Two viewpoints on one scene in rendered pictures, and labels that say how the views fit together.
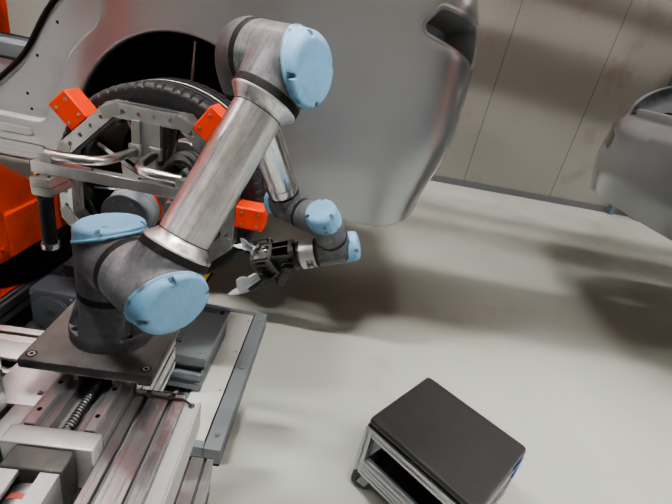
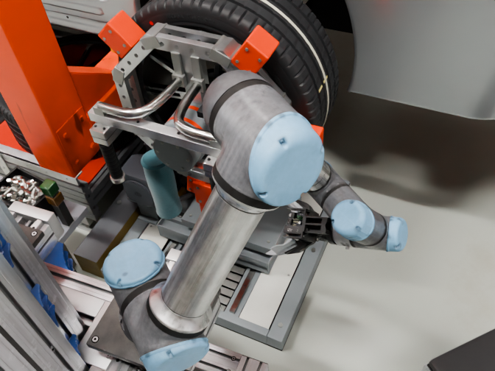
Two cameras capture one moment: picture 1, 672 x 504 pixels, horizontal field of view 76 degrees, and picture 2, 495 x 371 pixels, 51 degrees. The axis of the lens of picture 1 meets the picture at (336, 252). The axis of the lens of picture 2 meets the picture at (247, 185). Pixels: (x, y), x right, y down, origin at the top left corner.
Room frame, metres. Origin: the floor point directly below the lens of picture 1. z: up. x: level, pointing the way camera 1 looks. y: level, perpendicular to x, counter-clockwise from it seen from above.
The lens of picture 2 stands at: (0.30, -0.09, 1.85)
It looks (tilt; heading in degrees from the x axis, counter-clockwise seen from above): 49 degrees down; 31
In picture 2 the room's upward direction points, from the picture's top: 5 degrees counter-clockwise
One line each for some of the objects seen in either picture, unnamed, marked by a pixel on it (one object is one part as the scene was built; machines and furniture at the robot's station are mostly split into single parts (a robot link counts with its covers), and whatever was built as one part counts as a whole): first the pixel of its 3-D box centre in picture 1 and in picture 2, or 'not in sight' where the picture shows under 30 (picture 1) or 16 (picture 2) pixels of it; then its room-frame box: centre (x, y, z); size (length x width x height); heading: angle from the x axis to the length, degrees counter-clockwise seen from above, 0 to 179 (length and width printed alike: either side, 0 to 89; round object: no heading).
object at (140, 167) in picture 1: (167, 155); (205, 101); (1.11, 0.50, 1.03); 0.19 x 0.18 x 0.11; 2
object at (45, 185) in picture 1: (51, 181); (107, 126); (1.02, 0.76, 0.93); 0.09 x 0.05 x 0.05; 2
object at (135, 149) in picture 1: (94, 140); (138, 84); (1.11, 0.69, 1.03); 0.19 x 0.18 x 0.11; 2
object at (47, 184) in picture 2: not in sight; (49, 187); (0.94, 1.03, 0.64); 0.04 x 0.04 x 0.04; 2
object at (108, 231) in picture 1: (113, 253); (139, 277); (0.64, 0.38, 0.98); 0.13 x 0.12 x 0.14; 56
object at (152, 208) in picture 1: (140, 204); (190, 131); (1.16, 0.60, 0.85); 0.21 x 0.14 x 0.14; 2
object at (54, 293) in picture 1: (85, 298); (167, 168); (1.43, 0.97, 0.26); 0.42 x 0.18 x 0.35; 2
